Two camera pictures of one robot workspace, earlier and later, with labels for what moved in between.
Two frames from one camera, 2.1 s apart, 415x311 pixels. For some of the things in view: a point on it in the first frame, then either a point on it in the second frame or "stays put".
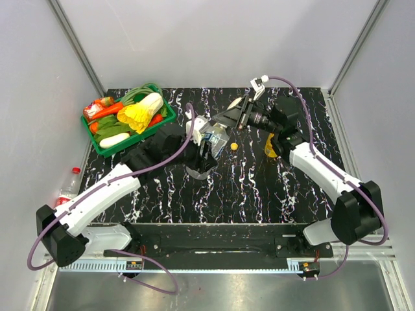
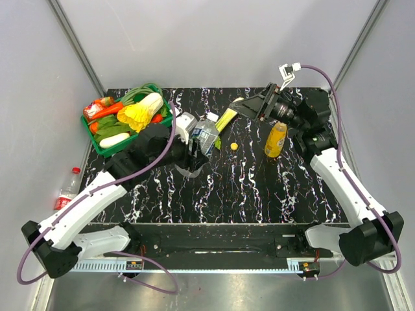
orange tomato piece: (94, 127) stays put
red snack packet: (90, 111) stays put
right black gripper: (231, 117) -> (250, 107)
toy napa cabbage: (138, 115) stays put
